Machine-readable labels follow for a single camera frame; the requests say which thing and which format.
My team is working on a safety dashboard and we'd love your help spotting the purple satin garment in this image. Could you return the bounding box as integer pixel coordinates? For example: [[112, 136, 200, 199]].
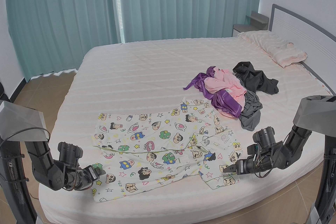
[[183, 66, 242, 118]]

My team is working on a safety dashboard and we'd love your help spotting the black padded furniture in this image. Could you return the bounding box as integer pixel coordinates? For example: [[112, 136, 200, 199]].
[[0, 81, 12, 103]]

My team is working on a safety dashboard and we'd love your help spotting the pale pink pillow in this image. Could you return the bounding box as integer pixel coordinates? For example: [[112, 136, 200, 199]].
[[237, 30, 308, 69]]

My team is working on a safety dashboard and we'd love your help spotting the pink garment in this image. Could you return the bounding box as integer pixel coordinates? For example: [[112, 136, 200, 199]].
[[204, 68, 247, 117]]

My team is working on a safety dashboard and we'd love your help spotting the dark grey garment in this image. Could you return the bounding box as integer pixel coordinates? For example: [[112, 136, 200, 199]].
[[238, 90, 263, 132]]

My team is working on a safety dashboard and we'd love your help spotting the bed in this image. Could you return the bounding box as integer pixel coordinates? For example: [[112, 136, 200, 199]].
[[38, 3, 336, 222]]

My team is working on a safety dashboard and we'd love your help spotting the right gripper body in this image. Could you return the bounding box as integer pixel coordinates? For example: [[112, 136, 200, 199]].
[[236, 158, 264, 176]]

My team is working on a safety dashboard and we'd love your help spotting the grey bedside table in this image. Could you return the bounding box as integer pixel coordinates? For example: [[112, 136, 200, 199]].
[[232, 10, 269, 37]]

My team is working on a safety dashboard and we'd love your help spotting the black cable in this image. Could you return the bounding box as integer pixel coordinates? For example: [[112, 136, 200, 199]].
[[253, 166, 274, 179], [0, 127, 51, 151]]

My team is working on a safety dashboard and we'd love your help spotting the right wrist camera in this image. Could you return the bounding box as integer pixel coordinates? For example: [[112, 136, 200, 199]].
[[246, 144, 259, 158]]

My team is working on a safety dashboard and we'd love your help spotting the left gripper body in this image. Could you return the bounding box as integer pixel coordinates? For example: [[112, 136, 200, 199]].
[[76, 164, 106, 190]]

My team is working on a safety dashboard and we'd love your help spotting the white printed pyjama top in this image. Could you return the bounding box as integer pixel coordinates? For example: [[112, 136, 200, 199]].
[[90, 97, 243, 203]]

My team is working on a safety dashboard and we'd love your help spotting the black garment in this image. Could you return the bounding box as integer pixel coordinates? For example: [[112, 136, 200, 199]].
[[232, 61, 279, 95]]

